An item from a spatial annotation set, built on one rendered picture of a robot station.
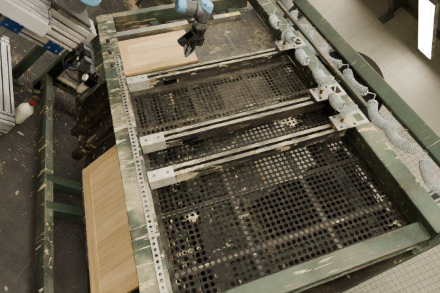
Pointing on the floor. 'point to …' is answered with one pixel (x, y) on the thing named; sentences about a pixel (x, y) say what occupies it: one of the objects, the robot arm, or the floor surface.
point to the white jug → (23, 112)
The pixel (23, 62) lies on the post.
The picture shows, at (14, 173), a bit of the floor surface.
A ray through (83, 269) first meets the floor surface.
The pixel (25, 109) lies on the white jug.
